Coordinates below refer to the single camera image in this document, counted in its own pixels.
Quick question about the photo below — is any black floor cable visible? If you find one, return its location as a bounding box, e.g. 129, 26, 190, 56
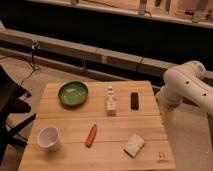
0, 41, 42, 88

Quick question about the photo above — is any green ceramic bowl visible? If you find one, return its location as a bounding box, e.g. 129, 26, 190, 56
58, 81, 88, 107

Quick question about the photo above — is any white figurine bottle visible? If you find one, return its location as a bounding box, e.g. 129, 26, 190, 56
106, 86, 116, 116

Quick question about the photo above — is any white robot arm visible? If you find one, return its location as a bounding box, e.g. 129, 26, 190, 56
156, 61, 213, 150

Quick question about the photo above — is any orange carrot toy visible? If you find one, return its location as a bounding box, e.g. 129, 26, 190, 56
85, 124, 97, 148

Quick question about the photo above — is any white paper cup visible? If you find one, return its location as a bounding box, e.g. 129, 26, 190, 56
37, 127, 60, 151

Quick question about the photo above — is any white sponge block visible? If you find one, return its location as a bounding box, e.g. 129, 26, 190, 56
124, 134, 145, 158

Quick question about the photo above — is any black rectangular block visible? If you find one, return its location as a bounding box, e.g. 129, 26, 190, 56
131, 92, 139, 110

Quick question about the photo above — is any black chair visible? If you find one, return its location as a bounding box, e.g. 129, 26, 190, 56
0, 65, 36, 164

